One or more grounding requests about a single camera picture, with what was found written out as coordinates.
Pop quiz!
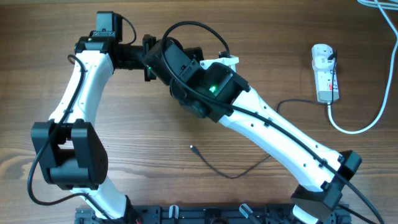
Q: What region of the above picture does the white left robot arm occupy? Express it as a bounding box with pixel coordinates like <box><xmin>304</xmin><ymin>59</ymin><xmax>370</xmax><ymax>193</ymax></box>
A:
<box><xmin>27</xmin><ymin>11</ymin><xmax>156</xmax><ymax>223</ymax></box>

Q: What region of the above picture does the black USB charger cable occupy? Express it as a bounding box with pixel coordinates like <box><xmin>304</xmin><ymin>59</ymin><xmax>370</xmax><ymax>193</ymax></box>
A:
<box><xmin>190</xmin><ymin>49</ymin><xmax>338</xmax><ymax>180</ymax></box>

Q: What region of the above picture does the white cable bundle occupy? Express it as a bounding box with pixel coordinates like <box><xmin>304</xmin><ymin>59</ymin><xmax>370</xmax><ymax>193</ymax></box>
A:
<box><xmin>356</xmin><ymin>0</ymin><xmax>398</xmax><ymax>11</ymax></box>

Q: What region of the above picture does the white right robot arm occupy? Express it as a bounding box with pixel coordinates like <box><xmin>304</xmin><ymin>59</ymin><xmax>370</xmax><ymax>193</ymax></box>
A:
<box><xmin>143</xmin><ymin>39</ymin><xmax>361</xmax><ymax>223</ymax></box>

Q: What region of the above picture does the white power strip cable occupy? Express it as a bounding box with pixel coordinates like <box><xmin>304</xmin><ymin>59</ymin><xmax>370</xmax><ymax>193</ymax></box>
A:
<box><xmin>326</xmin><ymin>0</ymin><xmax>398</xmax><ymax>135</ymax></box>

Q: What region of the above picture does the white charger adapter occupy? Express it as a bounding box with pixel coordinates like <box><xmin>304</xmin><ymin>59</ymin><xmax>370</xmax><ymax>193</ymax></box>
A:
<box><xmin>313</xmin><ymin>54</ymin><xmax>335</xmax><ymax>70</ymax></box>

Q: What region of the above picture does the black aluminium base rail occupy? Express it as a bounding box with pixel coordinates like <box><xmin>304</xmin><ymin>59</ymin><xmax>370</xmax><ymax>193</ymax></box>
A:
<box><xmin>74</xmin><ymin>204</ymin><xmax>352</xmax><ymax>224</ymax></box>

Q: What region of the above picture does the white power strip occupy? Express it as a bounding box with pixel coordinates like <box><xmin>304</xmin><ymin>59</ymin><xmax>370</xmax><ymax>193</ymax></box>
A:
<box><xmin>311</xmin><ymin>44</ymin><xmax>340</xmax><ymax>105</ymax></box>

